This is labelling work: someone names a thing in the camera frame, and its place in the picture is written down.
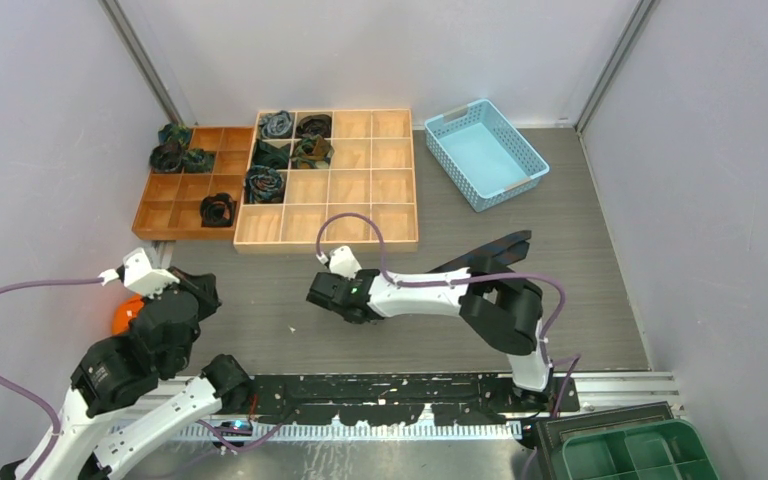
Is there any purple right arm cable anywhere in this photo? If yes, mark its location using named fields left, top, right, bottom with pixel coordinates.
left=314, top=212, right=583, bottom=419

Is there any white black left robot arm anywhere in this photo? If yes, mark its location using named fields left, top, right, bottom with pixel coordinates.
left=0, top=267, right=253, bottom=479

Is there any green dotted rolled tie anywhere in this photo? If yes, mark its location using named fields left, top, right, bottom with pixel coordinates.
left=181, top=148, right=216, bottom=174

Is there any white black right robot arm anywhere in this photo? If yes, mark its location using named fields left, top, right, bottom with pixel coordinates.
left=306, top=258, right=555, bottom=411

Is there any blue paisley rolled tie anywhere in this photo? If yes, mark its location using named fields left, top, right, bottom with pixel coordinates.
left=244, top=165, right=286, bottom=204

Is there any dark green rolled tie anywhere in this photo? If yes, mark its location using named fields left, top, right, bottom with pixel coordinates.
left=251, top=140, right=292, bottom=170

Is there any dark orange wooden compartment tray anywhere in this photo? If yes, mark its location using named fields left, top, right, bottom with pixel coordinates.
left=132, top=126, right=253, bottom=241

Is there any grey blue rolled tie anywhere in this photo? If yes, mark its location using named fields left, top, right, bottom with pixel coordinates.
left=257, top=110, right=295, bottom=139

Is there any green patterned rolled tie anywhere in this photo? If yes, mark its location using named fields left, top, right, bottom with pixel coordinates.
left=290, top=135, right=334, bottom=169

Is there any orange cloth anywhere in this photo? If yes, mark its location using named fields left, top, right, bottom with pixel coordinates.
left=111, top=294, right=145, bottom=335

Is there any light wooden compartment tray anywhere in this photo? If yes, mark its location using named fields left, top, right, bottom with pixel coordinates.
left=233, top=108, right=419, bottom=254

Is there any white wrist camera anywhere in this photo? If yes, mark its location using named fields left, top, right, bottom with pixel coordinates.
left=98, top=247, right=180, bottom=298
left=316, top=245, right=362, bottom=279

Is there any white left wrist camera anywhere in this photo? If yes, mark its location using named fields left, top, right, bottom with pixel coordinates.
left=98, top=247, right=180, bottom=298

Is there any navy brown striped tie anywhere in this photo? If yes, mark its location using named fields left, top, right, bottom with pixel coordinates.
left=429, top=230, right=532, bottom=273

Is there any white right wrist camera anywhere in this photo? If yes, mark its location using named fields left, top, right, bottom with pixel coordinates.
left=316, top=245, right=362, bottom=279

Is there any light blue plastic basket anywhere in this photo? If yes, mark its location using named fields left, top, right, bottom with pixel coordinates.
left=424, top=99, right=550, bottom=212

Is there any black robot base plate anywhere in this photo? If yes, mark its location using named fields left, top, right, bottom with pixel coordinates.
left=188, top=372, right=581, bottom=429

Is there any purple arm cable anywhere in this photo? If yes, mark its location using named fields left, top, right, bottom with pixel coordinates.
left=314, top=212, right=583, bottom=419
left=0, top=278, right=104, bottom=480

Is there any black rolled tie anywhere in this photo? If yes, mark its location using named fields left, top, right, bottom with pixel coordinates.
left=199, top=192, right=237, bottom=228

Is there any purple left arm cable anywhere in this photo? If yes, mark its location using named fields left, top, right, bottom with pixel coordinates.
left=0, top=278, right=104, bottom=480

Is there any teal patterned rolled tie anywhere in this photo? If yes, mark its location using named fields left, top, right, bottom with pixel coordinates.
left=157, top=123, right=193, bottom=149

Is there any green plastic bin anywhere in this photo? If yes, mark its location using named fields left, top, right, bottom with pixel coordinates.
left=551, top=419, right=720, bottom=479

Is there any dark striped rolled tie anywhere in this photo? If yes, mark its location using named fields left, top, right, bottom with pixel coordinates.
left=149, top=141, right=186, bottom=174

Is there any dark brown rolled tie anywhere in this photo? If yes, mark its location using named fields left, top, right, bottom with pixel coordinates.
left=295, top=114, right=333, bottom=138

